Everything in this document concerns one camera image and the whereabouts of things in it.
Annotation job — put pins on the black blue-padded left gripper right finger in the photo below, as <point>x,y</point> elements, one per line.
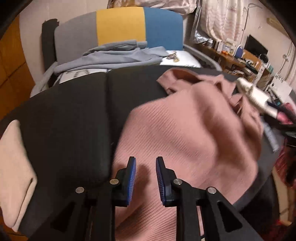
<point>201,214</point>

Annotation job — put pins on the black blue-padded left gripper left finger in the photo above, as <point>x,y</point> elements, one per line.
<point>89,214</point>

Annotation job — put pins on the pink knit sweater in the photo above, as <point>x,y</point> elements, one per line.
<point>206,133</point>

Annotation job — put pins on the beige folded cloth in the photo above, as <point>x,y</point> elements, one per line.
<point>18,179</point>

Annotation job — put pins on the red pink blanket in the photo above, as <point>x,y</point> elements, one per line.
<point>285,163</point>

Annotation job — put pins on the white storage box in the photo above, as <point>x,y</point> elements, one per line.
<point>280,88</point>

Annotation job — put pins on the wooden desk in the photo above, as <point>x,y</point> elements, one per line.
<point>252,68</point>

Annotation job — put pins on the grey folded garment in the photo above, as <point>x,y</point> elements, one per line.
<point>116,55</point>

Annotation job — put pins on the blue container on desk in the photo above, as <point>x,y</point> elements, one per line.
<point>238,52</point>

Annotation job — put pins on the white printed pillow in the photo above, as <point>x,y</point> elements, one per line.
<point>176,59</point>

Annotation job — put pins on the black monitor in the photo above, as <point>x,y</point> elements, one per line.
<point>254,47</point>

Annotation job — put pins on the grey yellow blue chair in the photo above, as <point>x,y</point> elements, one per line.
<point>62,43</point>

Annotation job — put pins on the pink floral curtain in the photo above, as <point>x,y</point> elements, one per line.
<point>217,20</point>

